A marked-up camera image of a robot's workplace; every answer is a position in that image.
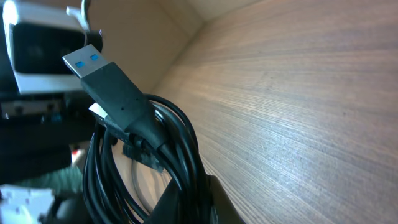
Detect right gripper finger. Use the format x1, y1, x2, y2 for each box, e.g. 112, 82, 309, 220
149, 175, 244, 224

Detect black USB cable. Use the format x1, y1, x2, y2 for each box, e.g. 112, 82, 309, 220
62, 44, 215, 224

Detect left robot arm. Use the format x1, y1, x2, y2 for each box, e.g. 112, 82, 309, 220
1, 91, 95, 224

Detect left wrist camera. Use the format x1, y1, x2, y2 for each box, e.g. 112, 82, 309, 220
2, 0, 103, 95

